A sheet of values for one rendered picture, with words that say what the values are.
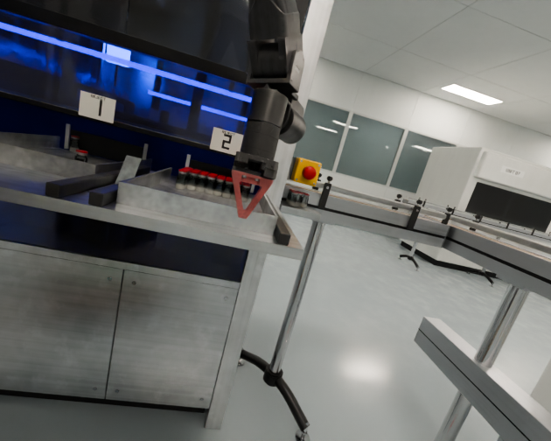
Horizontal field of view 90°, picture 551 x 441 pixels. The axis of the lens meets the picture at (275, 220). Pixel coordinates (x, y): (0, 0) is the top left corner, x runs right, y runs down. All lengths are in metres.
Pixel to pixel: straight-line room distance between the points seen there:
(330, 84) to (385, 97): 1.13
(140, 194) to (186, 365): 0.74
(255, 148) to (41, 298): 0.85
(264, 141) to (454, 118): 6.59
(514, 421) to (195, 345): 0.94
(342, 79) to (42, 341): 5.57
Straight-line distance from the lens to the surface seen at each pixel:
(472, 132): 7.23
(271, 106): 0.45
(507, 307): 1.13
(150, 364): 1.12
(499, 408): 1.15
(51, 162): 0.65
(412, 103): 6.44
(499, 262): 1.11
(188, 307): 0.97
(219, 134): 0.82
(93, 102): 0.91
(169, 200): 0.48
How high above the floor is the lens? 1.01
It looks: 12 degrees down
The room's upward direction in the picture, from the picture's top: 15 degrees clockwise
